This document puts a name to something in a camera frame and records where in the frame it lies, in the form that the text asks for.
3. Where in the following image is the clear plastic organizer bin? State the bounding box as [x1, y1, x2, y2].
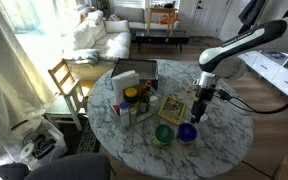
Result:
[106, 83, 163, 127]

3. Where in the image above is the dark sauce bottle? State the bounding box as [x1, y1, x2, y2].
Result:
[138, 85, 151, 114]

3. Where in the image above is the green food can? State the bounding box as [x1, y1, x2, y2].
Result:
[152, 134, 175, 150]

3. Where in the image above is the white paper napkin pack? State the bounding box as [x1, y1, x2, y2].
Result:
[111, 69, 141, 105]

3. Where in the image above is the yellow lid jar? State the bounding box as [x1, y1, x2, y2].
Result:
[124, 87, 139, 104]

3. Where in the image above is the white interior door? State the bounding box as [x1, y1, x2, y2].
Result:
[178, 0, 232, 38]

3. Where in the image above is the striped throw blanket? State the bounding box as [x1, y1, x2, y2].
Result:
[63, 48, 100, 67]

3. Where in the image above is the white low cabinet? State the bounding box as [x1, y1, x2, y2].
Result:
[238, 49, 288, 105]

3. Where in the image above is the gray upholstered chair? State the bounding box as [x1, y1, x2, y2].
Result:
[23, 153, 112, 180]

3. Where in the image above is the dark coffee table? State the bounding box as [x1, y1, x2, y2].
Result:
[135, 29, 190, 54]

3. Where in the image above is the dark open cardboard box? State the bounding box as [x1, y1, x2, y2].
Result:
[110, 58, 159, 90]

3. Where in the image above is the white bottle blue cap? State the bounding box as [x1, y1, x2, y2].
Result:
[119, 101, 131, 128]

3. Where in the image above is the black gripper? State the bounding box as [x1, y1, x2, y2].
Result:
[189, 85, 217, 125]

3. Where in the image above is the green bowl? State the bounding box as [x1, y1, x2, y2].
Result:
[154, 124, 176, 145]

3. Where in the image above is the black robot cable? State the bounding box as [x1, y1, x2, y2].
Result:
[215, 84, 288, 115]

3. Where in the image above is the small glass shaker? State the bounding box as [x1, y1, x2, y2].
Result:
[129, 107, 138, 125]

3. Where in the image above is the wooden chair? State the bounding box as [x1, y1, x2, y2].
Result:
[47, 59, 89, 133]

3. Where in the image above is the small red cap bottle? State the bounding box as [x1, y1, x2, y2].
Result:
[112, 104, 121, 116]

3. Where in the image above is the white sofa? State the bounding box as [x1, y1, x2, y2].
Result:
[62, 9, 132, 81]

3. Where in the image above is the clear storage bin with clutter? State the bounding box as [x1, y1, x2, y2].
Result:
[3, 118, 68, 172]

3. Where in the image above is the dark hanging jacket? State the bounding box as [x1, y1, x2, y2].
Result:
[237, 0, 267, 34]

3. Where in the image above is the purple bowl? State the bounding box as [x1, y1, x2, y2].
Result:
[177, 122, 199, 143]

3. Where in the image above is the yellow card box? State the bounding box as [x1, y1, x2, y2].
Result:
[157, 95, 188, 126]

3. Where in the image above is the orange label food can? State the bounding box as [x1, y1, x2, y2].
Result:
[176, 134, 198, 147]

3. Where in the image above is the sheer white curtain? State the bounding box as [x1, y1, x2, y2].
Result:
[0, 0, 57, 164]

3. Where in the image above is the white container in organizer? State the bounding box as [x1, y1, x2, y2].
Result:
[149, 95, 160, 113]

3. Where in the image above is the yellow wooden side table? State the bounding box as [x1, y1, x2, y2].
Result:
[146, 6, 179, 37]

